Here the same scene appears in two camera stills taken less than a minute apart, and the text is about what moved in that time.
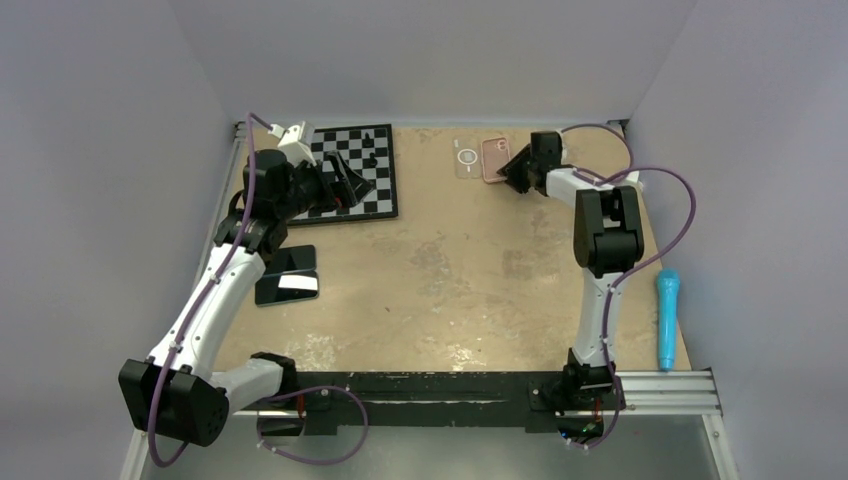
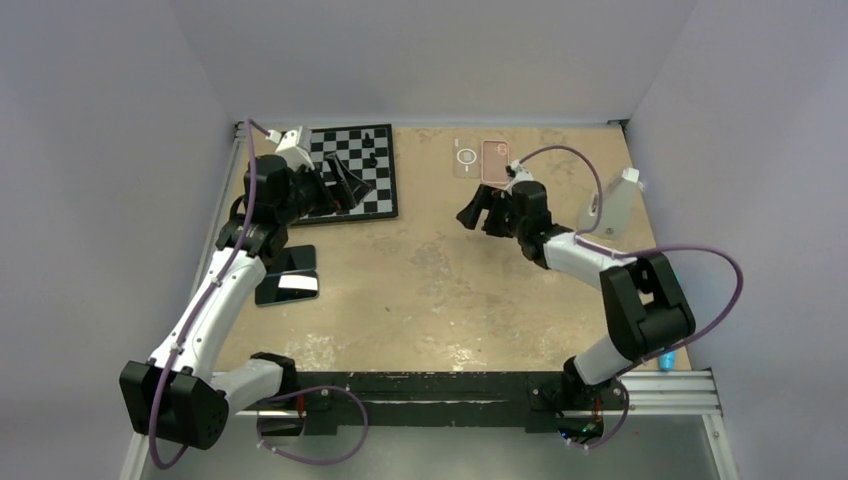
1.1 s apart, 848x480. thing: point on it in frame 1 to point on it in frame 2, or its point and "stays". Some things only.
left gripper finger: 361,186 stays
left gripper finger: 342,169 stays
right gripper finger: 516,171 to 471,214
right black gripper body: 533,164 to 509,193
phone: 286,287 stays
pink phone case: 495,154 stays
